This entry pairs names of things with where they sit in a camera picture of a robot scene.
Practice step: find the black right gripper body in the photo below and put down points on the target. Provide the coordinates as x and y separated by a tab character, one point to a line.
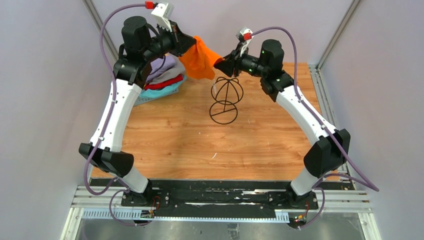
236	63

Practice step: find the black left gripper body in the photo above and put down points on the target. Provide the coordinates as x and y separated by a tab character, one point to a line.
168	41

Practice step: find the lavender bucket hat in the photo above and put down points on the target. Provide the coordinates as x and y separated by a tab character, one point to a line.
171	68

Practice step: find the orange bucket hat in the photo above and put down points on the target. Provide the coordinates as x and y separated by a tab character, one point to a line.
199	60

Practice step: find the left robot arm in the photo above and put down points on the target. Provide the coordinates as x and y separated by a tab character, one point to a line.
142	44

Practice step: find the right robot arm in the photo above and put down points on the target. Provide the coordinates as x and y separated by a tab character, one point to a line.
324	155

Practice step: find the red bucket hat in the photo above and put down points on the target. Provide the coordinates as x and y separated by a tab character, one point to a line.
164	84

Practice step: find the teal plastic basket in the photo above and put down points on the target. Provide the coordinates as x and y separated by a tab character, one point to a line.
154	94

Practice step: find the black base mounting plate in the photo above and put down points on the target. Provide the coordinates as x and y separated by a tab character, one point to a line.
213	199

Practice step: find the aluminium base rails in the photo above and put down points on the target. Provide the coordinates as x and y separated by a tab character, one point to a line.
333	215

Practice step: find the black wire hat stand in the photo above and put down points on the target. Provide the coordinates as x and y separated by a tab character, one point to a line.
220	94

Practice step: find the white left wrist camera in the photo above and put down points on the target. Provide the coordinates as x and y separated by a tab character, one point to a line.
161	14

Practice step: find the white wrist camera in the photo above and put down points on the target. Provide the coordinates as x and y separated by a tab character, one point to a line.
161	14
244	36

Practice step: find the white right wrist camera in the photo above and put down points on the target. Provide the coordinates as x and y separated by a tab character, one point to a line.
244	36

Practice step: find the left aluminium corner rail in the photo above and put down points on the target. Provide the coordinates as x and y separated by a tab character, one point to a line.
108	42

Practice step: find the aluminium corner frame rail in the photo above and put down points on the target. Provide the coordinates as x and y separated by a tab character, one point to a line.
316	71

